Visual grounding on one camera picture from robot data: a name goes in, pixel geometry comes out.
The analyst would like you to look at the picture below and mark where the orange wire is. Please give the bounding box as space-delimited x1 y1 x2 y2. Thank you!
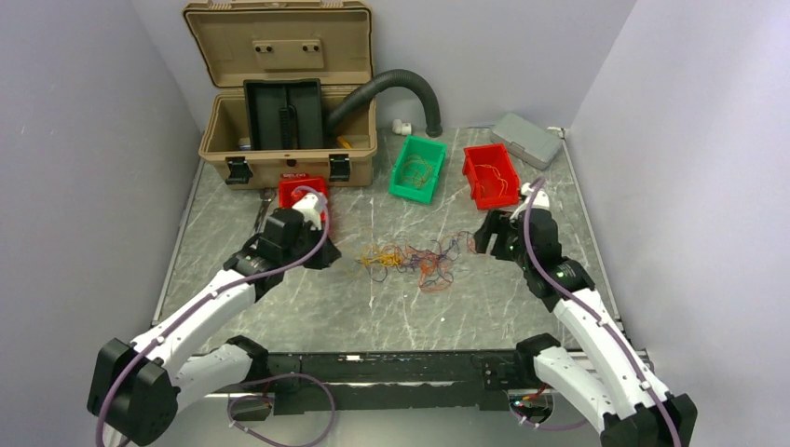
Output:
396 153 438 191
471 161 513 196

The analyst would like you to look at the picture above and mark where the colourful wire bundle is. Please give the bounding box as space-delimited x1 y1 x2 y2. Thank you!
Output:
351 231 480 294

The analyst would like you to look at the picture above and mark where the red plastic bin left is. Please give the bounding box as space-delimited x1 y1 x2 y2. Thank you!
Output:
278 177 329 208

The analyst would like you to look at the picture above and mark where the red plastic bin right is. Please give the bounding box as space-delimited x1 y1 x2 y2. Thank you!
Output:
462 143 521 210

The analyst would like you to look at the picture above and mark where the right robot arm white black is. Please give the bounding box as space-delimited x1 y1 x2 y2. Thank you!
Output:
473 208 698 446

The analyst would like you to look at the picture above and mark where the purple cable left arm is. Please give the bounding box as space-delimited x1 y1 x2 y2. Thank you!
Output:
94 185 333 447

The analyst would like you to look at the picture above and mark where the white pipe fitting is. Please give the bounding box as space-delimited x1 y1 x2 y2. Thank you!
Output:
391 119 413 136

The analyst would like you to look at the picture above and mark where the red plastic bin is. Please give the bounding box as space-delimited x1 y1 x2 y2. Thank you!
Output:
278 177 329 208
462 143 521 210

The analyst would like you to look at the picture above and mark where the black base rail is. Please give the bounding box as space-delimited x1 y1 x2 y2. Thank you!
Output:
224 349 548 415

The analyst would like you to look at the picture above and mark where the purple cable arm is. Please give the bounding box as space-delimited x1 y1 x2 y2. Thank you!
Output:
94 185 333 447
509 177 683 447

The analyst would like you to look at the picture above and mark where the tan plastic toolbox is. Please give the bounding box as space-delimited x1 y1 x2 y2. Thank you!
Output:
183 1 377 190

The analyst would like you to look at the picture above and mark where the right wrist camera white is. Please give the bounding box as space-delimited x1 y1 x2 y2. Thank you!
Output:
521 183 551 210

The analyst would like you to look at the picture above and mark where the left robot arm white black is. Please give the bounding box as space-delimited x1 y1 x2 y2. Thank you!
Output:
87 194 341 446

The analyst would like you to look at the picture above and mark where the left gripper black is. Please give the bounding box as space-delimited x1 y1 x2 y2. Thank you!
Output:
280 219 340 269

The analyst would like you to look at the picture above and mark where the silver wrench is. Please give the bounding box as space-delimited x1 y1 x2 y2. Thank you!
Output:
252 188 277 234

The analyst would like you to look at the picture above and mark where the black toolbox tray insert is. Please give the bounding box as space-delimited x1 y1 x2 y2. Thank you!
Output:
243 78 324 151

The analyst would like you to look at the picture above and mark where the black corrugated hose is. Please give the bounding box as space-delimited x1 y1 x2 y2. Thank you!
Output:
325 69 444 139

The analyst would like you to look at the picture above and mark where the grey plastic case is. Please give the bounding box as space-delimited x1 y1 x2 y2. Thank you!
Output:
490 113 563 170

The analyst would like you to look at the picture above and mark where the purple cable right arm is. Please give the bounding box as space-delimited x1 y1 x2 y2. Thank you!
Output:
509 177 683 447

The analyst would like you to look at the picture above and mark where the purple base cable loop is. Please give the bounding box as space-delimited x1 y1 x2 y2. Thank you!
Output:
226 373 335 447

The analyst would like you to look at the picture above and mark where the green plastic bin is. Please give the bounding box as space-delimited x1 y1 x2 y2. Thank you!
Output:
388 135 447 204

